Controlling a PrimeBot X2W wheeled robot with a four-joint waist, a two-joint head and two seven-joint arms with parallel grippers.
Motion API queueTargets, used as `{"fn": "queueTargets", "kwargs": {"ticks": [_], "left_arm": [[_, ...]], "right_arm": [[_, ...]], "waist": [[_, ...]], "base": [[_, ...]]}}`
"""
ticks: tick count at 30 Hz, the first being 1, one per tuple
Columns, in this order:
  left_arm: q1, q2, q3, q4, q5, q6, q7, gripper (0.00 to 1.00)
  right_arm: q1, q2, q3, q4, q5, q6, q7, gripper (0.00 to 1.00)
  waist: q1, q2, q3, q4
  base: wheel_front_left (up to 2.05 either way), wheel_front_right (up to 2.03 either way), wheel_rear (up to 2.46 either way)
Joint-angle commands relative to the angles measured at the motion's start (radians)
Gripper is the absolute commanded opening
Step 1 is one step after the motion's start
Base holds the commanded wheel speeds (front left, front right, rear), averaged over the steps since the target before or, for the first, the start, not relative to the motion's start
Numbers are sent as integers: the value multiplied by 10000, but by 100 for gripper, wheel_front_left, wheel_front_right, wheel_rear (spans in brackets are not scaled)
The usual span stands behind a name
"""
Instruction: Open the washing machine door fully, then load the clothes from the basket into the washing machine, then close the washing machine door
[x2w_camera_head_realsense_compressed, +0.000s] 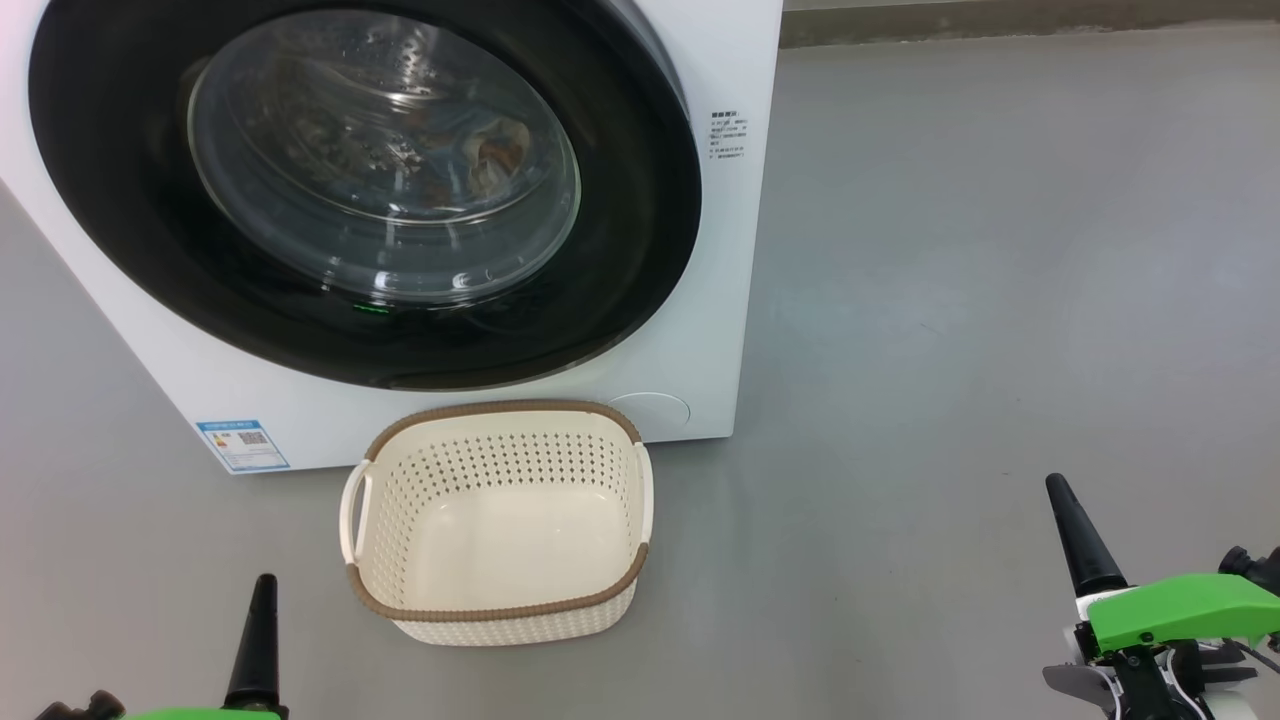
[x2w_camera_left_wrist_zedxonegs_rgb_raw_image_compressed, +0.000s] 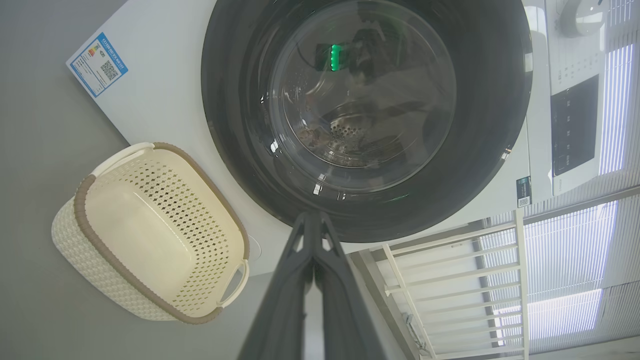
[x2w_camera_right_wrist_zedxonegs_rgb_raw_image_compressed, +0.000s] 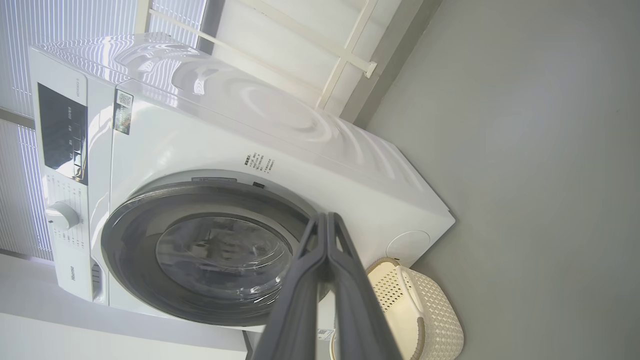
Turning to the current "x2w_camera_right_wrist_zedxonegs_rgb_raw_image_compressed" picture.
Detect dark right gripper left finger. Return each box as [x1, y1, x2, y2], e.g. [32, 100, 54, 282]
[251, 212, 328, 360]

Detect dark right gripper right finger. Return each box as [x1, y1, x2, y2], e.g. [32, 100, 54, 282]
[326, 212, 403, 360]

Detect round washing machine door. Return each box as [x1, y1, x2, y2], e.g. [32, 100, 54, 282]
[101, 182, 331, 327]

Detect white front-load washing machine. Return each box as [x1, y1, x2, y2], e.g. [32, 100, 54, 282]
[28, 32, 456, 333]

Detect cream perforated laundry basket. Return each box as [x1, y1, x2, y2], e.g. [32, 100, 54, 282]
[329, 257, 465, 360]

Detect round drain filter cover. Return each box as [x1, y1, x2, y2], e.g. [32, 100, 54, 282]
[386, 230, 431, 267]

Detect black text instruction sticker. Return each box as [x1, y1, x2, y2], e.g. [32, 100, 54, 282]
[243, 151, 275, 174]

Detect white control knob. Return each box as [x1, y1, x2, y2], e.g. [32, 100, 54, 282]
[45, 201, 81, 231]

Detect white metal railing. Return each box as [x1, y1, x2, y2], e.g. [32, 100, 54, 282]
[135, 0, 381, 111]

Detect qr code sticker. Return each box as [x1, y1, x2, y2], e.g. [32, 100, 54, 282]
[113, 90, 134, 135]

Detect black control display panel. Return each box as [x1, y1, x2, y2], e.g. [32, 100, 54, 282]
[37, 82, 89, 186]

